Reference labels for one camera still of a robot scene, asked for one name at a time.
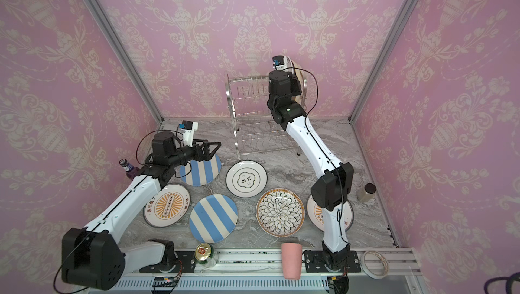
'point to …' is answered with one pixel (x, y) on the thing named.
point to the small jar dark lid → (367, 192)
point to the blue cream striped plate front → (213, 218)
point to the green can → (206, 255)
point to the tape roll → (386, 266)
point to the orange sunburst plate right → (315, 215)
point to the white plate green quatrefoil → (246, 179)
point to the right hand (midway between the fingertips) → (297, 75)
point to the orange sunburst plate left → (168, 206)
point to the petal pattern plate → (280, 213)
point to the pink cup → (292, 257)
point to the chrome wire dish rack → (256, 131)
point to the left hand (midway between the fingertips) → (214, 143)
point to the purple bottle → (131, 171)
